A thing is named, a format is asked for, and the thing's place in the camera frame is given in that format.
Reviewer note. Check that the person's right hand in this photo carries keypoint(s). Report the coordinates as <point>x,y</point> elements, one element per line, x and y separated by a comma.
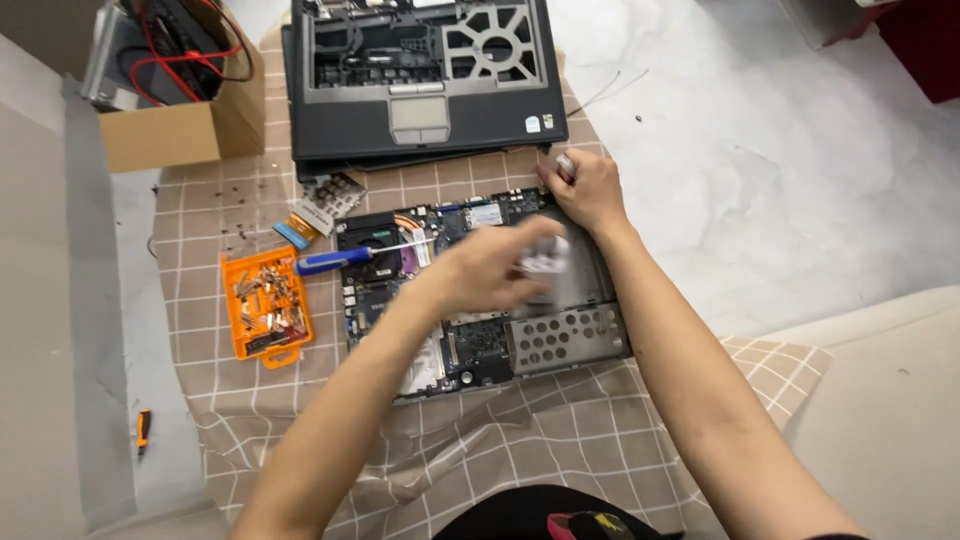
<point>589,191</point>

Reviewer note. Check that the person's left hand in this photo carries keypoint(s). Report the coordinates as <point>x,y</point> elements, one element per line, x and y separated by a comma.
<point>480,266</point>

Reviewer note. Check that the person's left fingers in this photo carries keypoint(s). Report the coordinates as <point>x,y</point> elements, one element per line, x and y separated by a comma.
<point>536,240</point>

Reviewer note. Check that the person's right fingers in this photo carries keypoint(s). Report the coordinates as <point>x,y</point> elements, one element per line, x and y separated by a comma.
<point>553,178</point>

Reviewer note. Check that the small white tube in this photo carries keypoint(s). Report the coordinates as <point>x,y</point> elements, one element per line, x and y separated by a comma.
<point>566,165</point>

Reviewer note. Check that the laptop motherboard base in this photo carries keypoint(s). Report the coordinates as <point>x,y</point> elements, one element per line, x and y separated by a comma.
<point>480,300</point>

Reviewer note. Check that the beige checkered cloth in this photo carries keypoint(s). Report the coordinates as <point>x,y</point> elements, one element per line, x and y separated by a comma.
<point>465,360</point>

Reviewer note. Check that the black laptop palmrest chassis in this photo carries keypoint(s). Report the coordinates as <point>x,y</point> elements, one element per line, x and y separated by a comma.
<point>424,75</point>

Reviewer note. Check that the person's black clothing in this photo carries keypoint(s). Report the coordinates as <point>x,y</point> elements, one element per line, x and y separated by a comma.
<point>551,517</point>

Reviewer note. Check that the orange screwdriver bit case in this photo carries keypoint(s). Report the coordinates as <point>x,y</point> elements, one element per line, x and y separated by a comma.
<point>266,306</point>

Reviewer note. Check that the cardboard box with parts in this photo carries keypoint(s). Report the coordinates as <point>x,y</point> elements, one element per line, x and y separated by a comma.
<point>176,82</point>

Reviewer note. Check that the small orange black tool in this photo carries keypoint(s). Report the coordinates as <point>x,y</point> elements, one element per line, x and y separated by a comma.
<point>142,430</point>

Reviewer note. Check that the small perforated metal bracket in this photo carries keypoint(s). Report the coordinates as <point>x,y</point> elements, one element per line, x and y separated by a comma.
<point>337,193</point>

